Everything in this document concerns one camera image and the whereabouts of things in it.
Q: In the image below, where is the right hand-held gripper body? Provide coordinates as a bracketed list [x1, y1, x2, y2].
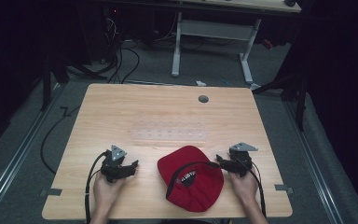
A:
[227, 142, 259, 178]

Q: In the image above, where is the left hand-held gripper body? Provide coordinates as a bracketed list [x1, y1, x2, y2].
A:
[100, 144, 129, 184]

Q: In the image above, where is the red baseball cap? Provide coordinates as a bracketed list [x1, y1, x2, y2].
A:
[157, 145, 225, 214]

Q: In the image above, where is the person's left hand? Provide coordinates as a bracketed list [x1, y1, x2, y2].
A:
[92, 170, 128, 210]

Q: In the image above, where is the person's right hand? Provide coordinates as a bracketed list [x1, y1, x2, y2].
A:
[227, 167, 259, 203]

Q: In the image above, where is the clear plastic strip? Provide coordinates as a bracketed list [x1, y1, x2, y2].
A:
[131, 119, 208, 144]

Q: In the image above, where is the grey tape piece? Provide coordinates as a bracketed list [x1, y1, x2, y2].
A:
[39, 188, 63, 198]
[274, 184, 295, 194]

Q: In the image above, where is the black metal stand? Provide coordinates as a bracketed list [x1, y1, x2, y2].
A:
[251, 73, 309, 133]

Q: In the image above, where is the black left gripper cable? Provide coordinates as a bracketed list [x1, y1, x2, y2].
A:
[84, 149, 111, 224]

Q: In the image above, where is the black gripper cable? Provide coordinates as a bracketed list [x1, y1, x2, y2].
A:
[247, 161, 268, 218]
[84, 149, 111, 224]

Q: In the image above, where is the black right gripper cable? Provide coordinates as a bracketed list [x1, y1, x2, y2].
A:
[247, 161, 268, 218]

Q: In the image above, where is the black floor cable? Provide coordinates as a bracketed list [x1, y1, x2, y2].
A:
[39, 105, 82, 175]

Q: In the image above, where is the metal floor rail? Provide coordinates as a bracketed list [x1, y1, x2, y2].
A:
[0, 82, 67, 218]
[283, 101, 345, 224]

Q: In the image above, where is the bundle of black cables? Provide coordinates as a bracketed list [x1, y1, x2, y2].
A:
[103, 17, 141, 85]

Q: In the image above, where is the white frame desk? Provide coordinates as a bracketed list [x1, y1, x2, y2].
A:
[171, 0, 302, 85]

